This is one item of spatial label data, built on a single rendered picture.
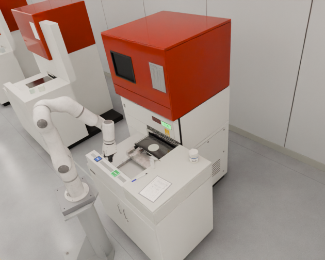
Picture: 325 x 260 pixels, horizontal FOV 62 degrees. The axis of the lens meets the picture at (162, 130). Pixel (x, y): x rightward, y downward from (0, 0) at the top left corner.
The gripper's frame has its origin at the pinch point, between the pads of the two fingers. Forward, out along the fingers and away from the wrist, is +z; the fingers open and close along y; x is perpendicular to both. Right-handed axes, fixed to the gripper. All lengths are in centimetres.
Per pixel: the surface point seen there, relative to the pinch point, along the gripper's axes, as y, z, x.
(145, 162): -32.7, 17.0, 1.4
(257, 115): -217, 26, 4
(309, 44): -196, -72, 49
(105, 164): -4.1, 15.3, -15.5
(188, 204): -36, 32, 50
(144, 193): -5.8, 13.7, 33.6
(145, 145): -45.5, 12.4, -14.2
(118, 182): 0.2, 15.9, 9.5
